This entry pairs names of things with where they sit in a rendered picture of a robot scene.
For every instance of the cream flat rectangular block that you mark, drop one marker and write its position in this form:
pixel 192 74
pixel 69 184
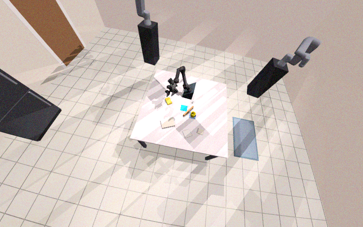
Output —
pixel 167 123

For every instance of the yellow rectangular block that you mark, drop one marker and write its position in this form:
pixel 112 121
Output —
pixel 168 101

